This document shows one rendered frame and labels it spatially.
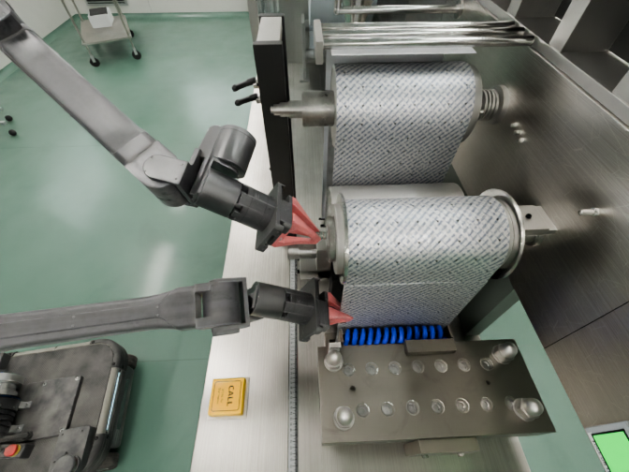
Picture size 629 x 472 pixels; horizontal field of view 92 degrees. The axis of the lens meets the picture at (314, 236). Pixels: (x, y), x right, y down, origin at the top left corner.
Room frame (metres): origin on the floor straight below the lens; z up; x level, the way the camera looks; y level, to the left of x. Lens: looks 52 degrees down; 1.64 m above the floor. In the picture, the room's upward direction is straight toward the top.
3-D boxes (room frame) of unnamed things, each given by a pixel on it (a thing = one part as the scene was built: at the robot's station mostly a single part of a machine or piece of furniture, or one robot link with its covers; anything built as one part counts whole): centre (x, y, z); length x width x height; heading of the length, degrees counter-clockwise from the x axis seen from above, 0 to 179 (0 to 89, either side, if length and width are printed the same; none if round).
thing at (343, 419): (0.08, -0.05, 1.05); 0.04 x 0.04 x 0.04
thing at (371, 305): (0.25, -0.17, 1.11); 0.23 x 0.01 x 0.18; 92
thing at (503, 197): (0.31, -0.29, 1.25); 0.15 x 0.01 x 0.15; 2
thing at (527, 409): (0.09, -0.37, 1.05); 0.04 x 0.04 x 0.04
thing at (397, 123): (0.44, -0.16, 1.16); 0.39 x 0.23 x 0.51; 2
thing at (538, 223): (0.32, -0.34, 1.28); 0.06 x 0.05 x 0.02; 92
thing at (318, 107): (0.55, -0.01, 1.33); 0.06 x 0.06 x 0.06; 2
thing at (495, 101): (0.57, -0.32, 1.33); 0.07 x 0.07 x 0.07; 2
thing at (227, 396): (0.13, 0.19, 0.91); 0.07 x 0.07 x 0.02; 2
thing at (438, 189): (0.43, -0.16, 1.17); 0.26 x 0.12 x 0.12; 92
